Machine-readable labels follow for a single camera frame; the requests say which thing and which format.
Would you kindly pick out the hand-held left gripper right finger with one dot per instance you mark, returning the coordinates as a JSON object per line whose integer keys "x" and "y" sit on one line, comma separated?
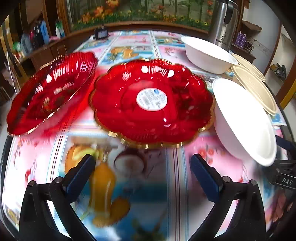
{"x": 205, "y": 176}

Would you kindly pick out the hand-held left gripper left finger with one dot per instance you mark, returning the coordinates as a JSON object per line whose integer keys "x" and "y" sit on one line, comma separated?
{"x": 79, "y": 176}

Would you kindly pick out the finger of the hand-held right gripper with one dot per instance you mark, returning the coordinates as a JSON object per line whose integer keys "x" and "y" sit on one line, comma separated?
{"x": 282, "y": 142}

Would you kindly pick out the white bowl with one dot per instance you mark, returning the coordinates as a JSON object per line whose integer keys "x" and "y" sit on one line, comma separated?
{"x": 238, "y": 120}
{"x": 208, "y": 58}

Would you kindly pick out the beige ribbed bowl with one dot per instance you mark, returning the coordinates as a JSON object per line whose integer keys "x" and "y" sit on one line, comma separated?
{"x": 259, "y": 92}
{"x": 252, "y": 67}

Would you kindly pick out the small red scalloped plate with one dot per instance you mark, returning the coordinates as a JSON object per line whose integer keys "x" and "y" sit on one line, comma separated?
{"x": 185, "y": 115}

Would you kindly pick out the large red scalloped plate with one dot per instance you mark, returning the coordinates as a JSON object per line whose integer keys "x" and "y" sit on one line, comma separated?
{"x": 46, "y": 92}

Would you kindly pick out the printed floral tablecloth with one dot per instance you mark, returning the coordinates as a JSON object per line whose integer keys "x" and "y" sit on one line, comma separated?
{"x": 150, "y": 185}

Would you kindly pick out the yellow black object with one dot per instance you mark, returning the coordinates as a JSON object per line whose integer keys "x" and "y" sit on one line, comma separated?
{"x": 278, "y": 71}

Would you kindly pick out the purple bottle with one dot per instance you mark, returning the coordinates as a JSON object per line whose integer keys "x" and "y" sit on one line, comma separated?
{"x": 238, "y": 39}
{"x": 244, "y": 41}

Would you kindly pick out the wooden shelf unit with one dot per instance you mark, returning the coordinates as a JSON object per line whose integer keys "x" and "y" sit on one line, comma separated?
{"x": 252, "y": 27}

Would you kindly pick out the wooden low cabinet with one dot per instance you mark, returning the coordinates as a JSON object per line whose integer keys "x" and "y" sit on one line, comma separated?
{"x": 55, "y": 51}

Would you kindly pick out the stainless steel thermos jug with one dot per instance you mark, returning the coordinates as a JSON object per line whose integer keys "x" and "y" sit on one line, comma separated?
{"x": 219, "y": 27}

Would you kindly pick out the pink cloth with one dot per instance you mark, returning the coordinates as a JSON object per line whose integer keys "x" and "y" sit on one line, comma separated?
{"x": 55, "y": 39}

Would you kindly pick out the clear water jug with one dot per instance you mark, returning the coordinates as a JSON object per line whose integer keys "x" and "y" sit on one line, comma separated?
{"x": 26, "y": 45}

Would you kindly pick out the small black electric motor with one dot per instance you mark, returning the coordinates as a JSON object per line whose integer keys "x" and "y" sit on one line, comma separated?
{"x": 101, "y": 34}

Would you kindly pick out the dark bottle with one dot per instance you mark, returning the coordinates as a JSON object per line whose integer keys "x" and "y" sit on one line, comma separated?
{"x": 37, "y": 36}

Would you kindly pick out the white spray bottle green cap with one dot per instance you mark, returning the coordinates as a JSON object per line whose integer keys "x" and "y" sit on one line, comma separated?
{"x": 59, "y": 30}

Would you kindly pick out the gold framed glass door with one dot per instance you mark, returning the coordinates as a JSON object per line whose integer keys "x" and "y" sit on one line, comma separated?
{"x": 9, "y": 46}

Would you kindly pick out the blue bottle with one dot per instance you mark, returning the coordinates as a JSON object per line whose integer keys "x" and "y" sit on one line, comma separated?
{"x": 45, "y": 32}

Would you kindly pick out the glass case of artificial flowers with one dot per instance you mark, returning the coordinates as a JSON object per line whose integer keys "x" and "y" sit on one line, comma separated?
{"x": 138, "y": 14}

